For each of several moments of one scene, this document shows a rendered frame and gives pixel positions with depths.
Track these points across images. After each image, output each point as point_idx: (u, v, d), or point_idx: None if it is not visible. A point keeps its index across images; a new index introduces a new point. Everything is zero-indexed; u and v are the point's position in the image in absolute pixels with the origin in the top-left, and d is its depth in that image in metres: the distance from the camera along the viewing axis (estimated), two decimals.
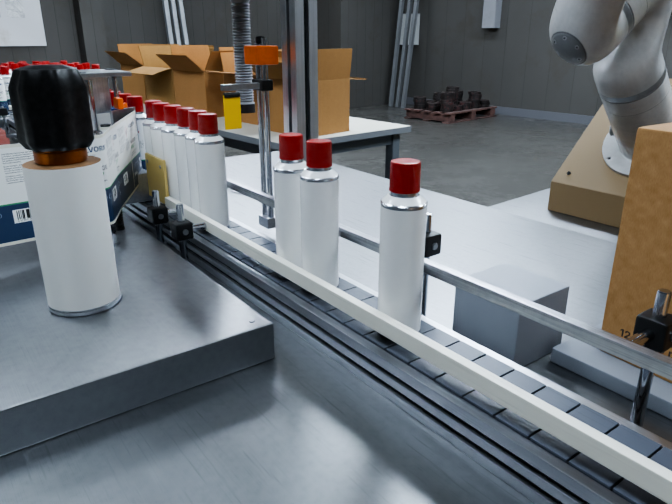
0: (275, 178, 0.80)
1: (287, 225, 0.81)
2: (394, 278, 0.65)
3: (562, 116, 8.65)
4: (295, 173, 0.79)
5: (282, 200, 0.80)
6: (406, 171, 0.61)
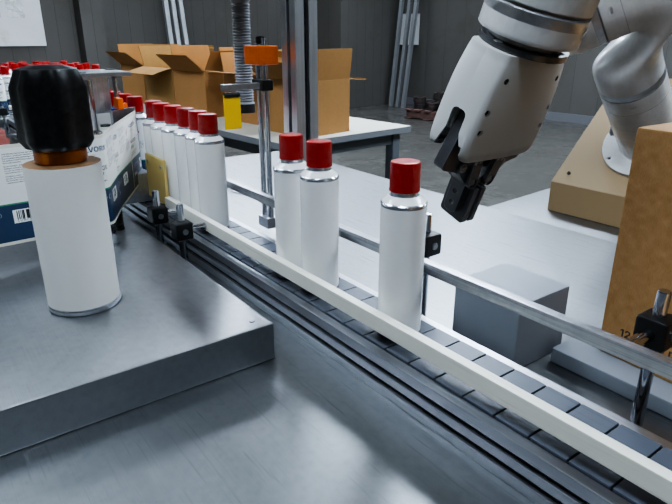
0: (275, 178, 0.80)
1: (287, 225, 0.81)
2: (394, 278, 0.65)
3: (562, 116, 8.65)
4: (295, 173, 0.79)
5: (282, 200, 0.80)
6: (406, 171, 0.61)
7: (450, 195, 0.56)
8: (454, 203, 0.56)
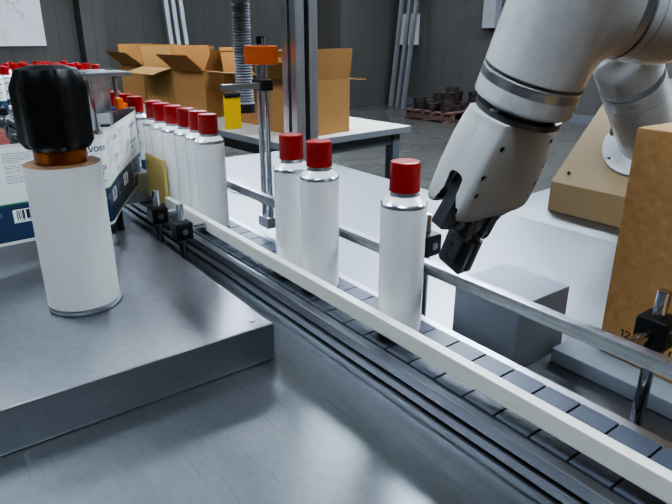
0: (275, 178, 0.80)
1: (287, 225, 0.81)
2: (394, 278, 0.65)
3: None
4: (295, 173, 0.79)
5: (282, 200, 0.80)
6: (406, 171, 0.61)
7: (448, 248, 0.58)
8: (452, 256, 0.58)
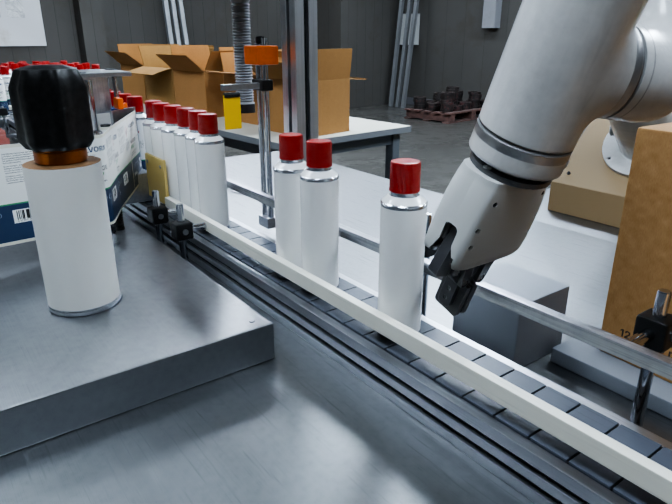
0: (275, 178, 0.80)
1: (287, 225, 0.81)
2: (394, 278, 0.65)
3: None
4: (295, 173, 0.79)
5: (282, 200, 0.80)
6: (406, 171, 0.61)
7: (444, 291, 0.60)
8: (447, 299, 0.60)
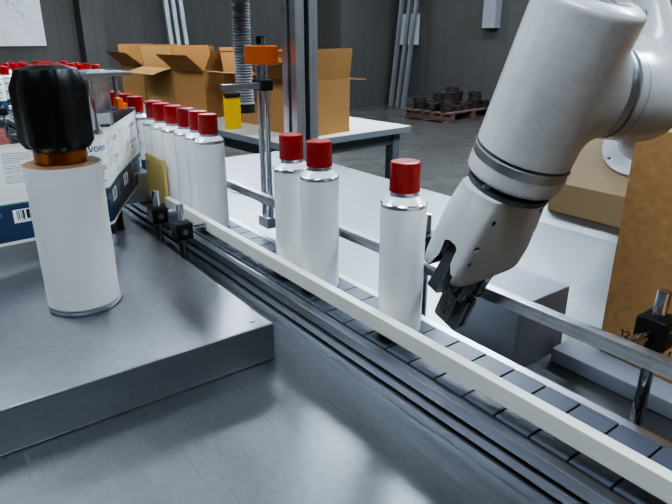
0: (275, 178, 0.80)
1: (287, 225, 0.81)
2: (394, 278, 0.65)
3: None
4: (295, 173, 0.79)
5: (282, 200, 0.80)
6: (406, 171, 0.61)
7: (443, 305, 0.60)
8: (447, 313, 0.60)
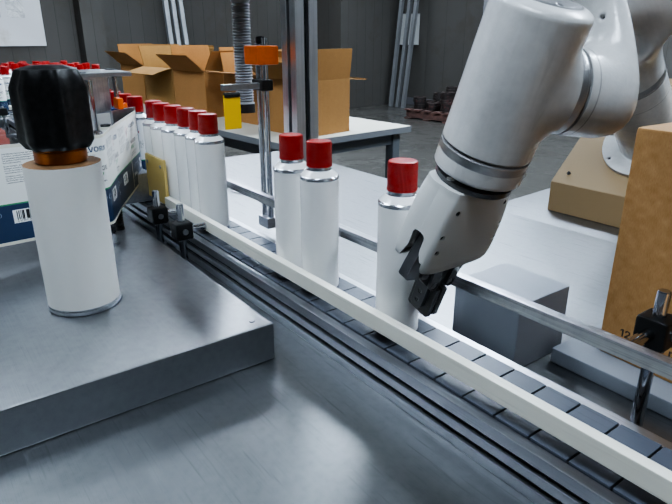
0: (275, 178, 0.80)
1: (287, 225, 0.81)
2: (391, 277, 0.65)
3: None
4: (295, 173, 0.79)
5: (282, 200, 0.80)
6: (403, 170, 0.62)
7: (416, 294, 0.64)
8: (419, 301, 0.63)
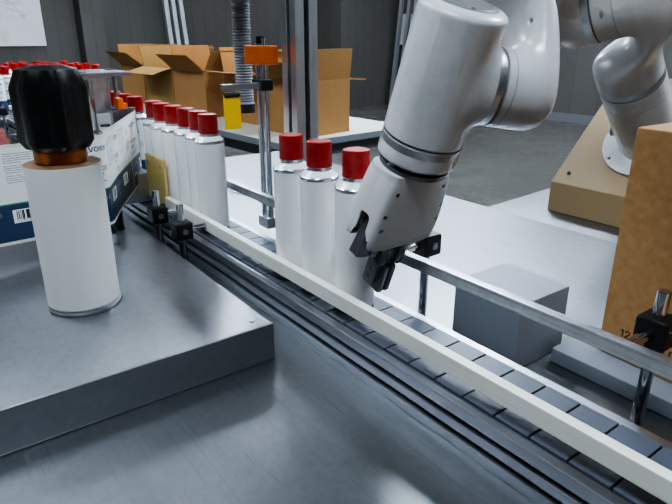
0: (275, 178, 0.80)
1: (287, 225, 0.81)
2: (347, 256, 0.71)
3: (562, 116, 8.65)
4: (295, 173, 0.79)
5: (282, 200, 0.80)
6: (355, 158, 0.68)
7: (368, 271, 0.70)
8: (371, 277, 0.70)
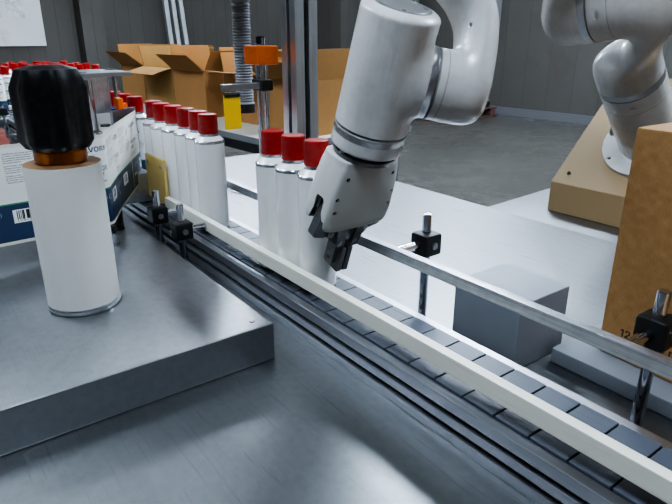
0: (257, 172, 0.83)
1: (269, 217, 0.85)
2: (309, 238, 0.77)
3: (562, 116, 8.65)
4: (276, 167, 0.82)
5: (264, 193, 0.84)
6: (315, 148, 0.74)
7: (327, 251, 0.76)
8: (330, 258, 0.76)
